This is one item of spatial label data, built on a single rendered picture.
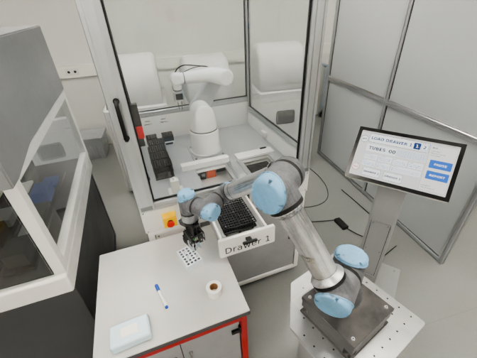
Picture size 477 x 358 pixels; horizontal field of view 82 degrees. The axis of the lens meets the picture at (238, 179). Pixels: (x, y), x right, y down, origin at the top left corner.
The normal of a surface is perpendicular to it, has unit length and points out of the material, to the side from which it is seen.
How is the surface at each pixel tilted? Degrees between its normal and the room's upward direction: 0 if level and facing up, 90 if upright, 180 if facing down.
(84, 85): 90
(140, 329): 0
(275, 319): 0
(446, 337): 0
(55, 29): 90
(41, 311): 90
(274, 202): 83
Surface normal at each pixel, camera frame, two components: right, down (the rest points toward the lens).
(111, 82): 0.35, 0.50
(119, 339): -0.04, -0.84
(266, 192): -0.62, 0.35
